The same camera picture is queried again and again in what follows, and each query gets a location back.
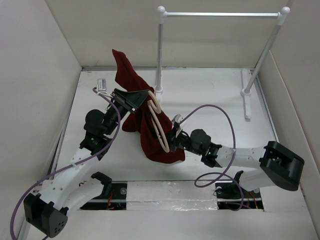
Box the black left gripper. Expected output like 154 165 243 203
103 88 150 136

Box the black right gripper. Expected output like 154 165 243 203
156 126 203 156

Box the beige wooden hanger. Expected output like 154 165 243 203
147 90 170 153

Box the dark red t shirt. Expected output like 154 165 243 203
112 49 185 164

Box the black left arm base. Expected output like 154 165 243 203
80 172 128 211

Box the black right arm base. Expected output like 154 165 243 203
213 171 264 211

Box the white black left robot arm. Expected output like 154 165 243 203
23 88 149 238

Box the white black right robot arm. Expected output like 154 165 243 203
166 126 305 197

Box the white metal clothes rack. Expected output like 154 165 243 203
155 6 291 120

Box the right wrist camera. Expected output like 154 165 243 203
171 114 185 131

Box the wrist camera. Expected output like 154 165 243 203
171 114 185 131
96 78 107 92

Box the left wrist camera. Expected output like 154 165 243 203
96 78 107 92

